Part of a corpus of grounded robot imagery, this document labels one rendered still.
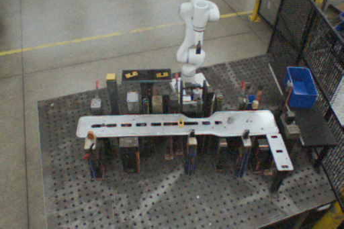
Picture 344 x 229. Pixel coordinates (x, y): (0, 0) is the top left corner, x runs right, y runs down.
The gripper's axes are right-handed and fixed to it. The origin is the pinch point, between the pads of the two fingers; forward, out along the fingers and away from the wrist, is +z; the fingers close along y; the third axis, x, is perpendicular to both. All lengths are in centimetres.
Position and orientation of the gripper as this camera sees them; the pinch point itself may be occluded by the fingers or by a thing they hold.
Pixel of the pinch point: (197, 48)
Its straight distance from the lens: 216.9
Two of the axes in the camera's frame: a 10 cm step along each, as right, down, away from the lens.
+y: 0.6, 7.0, -7.1
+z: -0.2, 7.1, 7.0
